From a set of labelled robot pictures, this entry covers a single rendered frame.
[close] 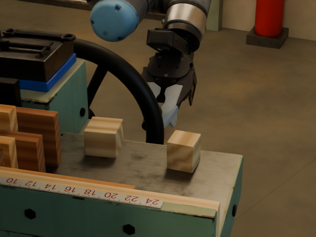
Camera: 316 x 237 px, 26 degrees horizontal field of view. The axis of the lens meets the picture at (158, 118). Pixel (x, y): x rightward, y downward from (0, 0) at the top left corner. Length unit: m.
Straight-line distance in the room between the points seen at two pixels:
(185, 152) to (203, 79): 2.41
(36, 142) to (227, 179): 0.22
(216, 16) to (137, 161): 2.96
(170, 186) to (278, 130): 2.03
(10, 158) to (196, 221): 0.23
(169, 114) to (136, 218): 0.49
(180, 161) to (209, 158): 0.05
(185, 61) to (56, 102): 0.37
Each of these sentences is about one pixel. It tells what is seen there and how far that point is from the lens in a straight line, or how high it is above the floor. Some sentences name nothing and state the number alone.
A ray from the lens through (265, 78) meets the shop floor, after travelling 3.22.
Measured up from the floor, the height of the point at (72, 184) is 0.95.
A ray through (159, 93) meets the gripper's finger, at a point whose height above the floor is 0.83.
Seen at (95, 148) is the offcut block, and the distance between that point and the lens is 0.81.
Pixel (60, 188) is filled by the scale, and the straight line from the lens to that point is 0.66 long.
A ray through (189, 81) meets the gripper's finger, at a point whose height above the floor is 0.84.
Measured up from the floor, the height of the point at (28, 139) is 0.95.
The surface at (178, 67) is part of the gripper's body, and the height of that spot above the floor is 0.86.
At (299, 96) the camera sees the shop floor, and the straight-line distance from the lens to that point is 3.08.
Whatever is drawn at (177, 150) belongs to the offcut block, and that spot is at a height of 0.93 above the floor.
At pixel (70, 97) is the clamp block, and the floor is 0.93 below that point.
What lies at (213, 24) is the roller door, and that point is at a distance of 3.76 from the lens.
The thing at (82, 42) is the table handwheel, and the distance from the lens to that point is 1.01.
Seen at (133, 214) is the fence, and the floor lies 0.95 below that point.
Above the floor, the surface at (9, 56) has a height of 1.00.
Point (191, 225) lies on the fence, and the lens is 0.63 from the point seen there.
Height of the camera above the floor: 1.32
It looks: 28 degrees down
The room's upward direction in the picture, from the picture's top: straight up
